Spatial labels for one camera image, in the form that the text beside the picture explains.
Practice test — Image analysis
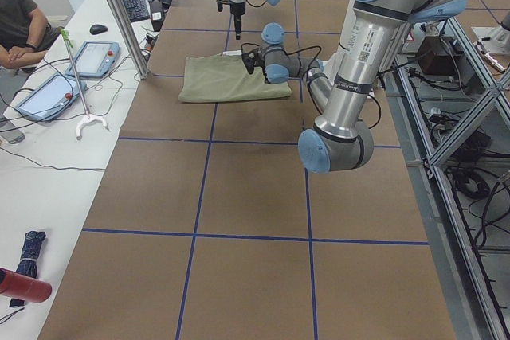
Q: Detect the dark folded umbrella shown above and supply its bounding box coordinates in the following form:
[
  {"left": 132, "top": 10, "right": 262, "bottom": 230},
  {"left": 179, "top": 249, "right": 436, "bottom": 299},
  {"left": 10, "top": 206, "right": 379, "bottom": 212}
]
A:
[{"left": 10, "top": 231, "right": 46, "bottom": 307}]

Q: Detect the black keyboard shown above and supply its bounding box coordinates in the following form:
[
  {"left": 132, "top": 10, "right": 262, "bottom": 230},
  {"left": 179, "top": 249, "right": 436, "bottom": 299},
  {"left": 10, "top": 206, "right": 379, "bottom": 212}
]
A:
[{"left": 122, "top": 0, "right": 151, "bottom": 22}]

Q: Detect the lower teach pendant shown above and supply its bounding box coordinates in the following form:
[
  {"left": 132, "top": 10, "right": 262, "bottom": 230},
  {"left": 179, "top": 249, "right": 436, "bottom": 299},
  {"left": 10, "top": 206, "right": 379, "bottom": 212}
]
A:
[{"left": 14, "top": 74, "right": 86, "bottom": 122}]

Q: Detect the white shirt hang tag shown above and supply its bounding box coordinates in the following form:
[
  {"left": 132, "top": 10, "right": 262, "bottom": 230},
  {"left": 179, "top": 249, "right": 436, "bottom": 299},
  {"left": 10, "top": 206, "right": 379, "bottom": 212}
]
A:
[{"left": 222, "top": 50, "right": 241, "bottom": 56}]

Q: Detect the sage green long-sleeve shirt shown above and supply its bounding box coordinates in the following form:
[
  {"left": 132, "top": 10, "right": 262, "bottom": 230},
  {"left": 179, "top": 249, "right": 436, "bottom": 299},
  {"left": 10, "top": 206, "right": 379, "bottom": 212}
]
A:
[{"left": 178, "top": 54, "right": 292, "bottom": 104}]

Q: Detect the red bottle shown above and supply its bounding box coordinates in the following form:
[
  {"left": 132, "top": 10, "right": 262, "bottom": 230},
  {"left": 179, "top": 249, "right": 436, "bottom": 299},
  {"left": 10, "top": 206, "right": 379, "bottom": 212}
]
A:
[{"left": 1, "top": 268, "right": 53, "bottom": 303}]

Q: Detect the teach pendant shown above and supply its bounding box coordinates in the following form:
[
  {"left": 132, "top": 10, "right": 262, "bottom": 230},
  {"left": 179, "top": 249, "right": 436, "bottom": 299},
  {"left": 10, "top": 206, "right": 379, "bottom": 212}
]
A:
[
  {"left": 14, "top": 74, "right": 86, "bottom": 122},
  {"left": 67, "top": 41, "right": 120, "bottom": 80}
]

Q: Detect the upper teach pendant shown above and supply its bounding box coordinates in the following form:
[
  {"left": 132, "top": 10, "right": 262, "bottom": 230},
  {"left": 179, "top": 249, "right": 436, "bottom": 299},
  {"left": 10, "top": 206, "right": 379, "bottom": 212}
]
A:
[{"left": 67, "top": 41, "right": 120, "bottom": 80}]

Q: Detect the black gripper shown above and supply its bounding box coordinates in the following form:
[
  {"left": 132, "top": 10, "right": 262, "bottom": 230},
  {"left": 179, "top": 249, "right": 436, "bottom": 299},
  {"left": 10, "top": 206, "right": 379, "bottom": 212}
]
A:
[
  {"left": 216, "top": 0, "right": 246, "bottom": 41},
  {"left": 241, "top": 48, "right": 264, "bottom": 75}
]

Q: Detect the seated person grey shirt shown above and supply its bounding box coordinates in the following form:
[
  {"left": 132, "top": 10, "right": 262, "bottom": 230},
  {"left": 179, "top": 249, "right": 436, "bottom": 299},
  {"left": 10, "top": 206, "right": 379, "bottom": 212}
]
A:
[{"left": 1, "top": 0, "right": 60, "bottom": 69}]

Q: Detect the brown box under frame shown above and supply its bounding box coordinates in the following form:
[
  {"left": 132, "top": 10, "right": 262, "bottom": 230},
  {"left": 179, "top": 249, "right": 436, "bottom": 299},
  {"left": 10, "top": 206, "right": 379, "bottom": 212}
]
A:
[{"left": 417, "top": 37, "right": 464, "bottom": 76}]

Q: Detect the white grabber stick tool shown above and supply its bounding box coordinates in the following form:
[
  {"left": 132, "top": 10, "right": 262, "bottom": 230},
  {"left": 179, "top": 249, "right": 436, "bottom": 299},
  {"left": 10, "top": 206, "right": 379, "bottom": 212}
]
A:
[{"left": 60, "top": 29, "right": 109, "bottom": 140}]

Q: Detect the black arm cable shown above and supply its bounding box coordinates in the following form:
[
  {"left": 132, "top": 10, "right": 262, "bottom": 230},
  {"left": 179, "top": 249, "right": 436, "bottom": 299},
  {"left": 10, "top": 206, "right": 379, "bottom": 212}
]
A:
[{"left": 286, "top": 45, "right": 387, "bottom": 130}]

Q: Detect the black computer mouse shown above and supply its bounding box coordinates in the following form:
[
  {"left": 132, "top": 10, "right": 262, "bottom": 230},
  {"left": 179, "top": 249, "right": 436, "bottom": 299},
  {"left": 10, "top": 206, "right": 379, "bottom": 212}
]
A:
[{"left": 89, "top": 24, "right": 108, "bottom": 35}]

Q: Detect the aluminium frame post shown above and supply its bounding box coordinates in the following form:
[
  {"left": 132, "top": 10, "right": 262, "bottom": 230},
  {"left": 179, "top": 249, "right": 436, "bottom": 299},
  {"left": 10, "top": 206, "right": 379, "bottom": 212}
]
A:
[{"left": 106, "top": 0, "right": 149, "bottom": 80}]

